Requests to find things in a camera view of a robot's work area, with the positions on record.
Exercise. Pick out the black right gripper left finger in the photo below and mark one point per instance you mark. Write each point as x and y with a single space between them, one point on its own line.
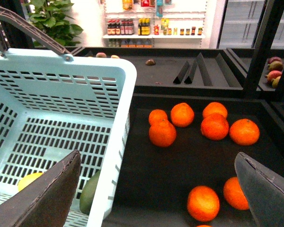
46 201

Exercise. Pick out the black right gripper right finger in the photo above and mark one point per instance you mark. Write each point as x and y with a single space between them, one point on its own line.
263 189

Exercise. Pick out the yellow mango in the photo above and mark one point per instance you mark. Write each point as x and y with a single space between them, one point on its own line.
28 179

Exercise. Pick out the green avocado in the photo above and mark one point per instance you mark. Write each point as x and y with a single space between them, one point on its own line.
88 193

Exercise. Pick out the light blue plastic basket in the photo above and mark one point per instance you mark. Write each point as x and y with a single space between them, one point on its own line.
50 107

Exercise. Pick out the orange tangerine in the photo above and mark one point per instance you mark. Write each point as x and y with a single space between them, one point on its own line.
244 132
162 133
182 115
203 203
156 116
215 127
215 108

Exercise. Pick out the black triangular divider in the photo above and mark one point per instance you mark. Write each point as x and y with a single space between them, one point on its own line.
178 79
198 74

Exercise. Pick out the green potted plant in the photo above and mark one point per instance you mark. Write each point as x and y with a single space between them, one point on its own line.
52 17

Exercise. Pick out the white wall shelf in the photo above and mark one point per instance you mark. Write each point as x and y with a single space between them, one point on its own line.
154 23

